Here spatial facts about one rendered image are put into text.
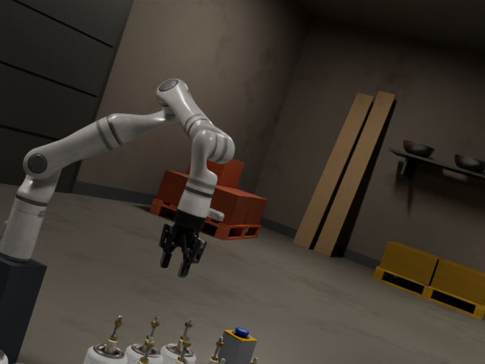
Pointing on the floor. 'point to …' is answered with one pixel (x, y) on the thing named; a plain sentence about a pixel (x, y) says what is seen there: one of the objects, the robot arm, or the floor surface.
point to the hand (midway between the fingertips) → (174, 267)
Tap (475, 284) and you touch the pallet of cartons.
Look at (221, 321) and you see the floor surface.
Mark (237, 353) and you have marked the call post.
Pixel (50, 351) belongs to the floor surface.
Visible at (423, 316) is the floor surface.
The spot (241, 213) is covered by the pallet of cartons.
